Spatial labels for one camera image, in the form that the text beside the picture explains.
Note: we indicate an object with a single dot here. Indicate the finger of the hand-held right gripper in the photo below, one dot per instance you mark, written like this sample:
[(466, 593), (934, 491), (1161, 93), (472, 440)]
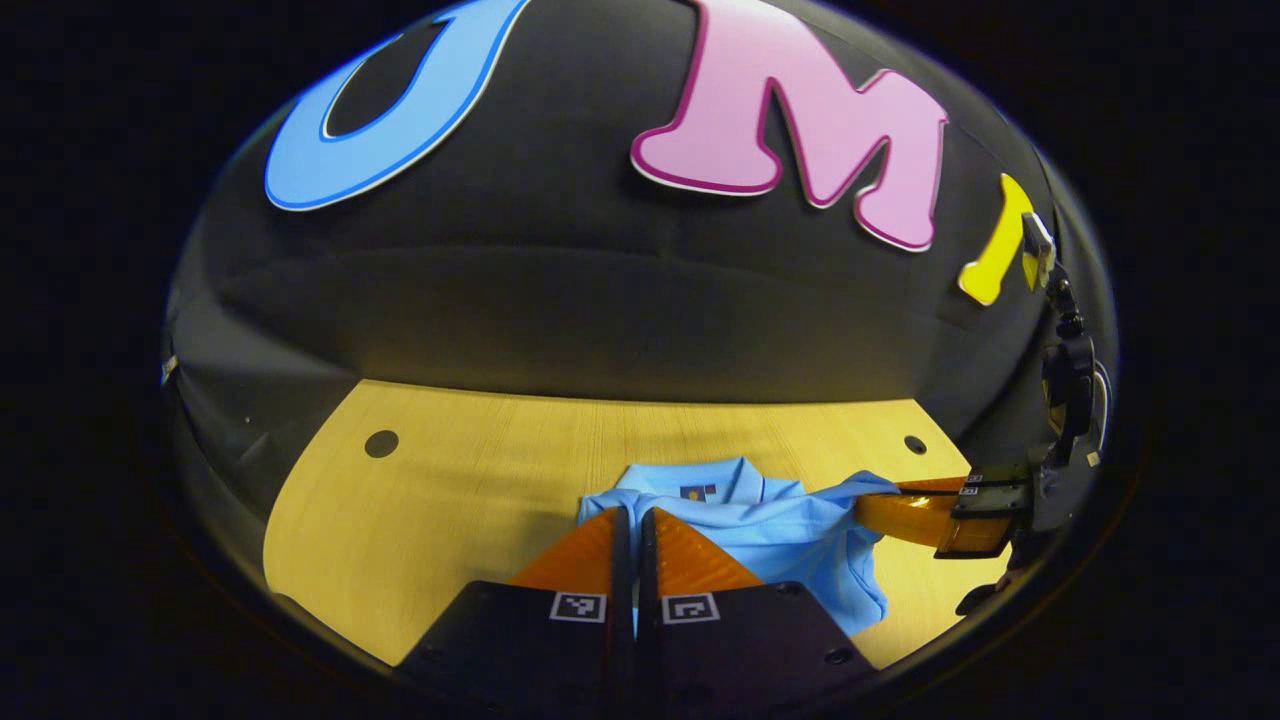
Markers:
[(990, 481), (930, 520)]

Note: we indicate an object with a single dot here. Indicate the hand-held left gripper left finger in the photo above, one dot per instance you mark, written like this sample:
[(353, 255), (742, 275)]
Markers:
[(540, 640)]

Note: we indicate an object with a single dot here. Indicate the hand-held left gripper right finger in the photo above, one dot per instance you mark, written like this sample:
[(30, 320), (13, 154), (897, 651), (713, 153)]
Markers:
[(740, 640)]

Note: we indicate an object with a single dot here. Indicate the light blue T-shirt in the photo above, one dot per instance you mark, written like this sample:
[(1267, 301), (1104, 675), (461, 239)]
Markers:
[(790, 540)]

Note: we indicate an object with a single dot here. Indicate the black backdrop cloth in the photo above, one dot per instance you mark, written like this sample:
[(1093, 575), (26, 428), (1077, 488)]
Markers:
[(560, 300)]

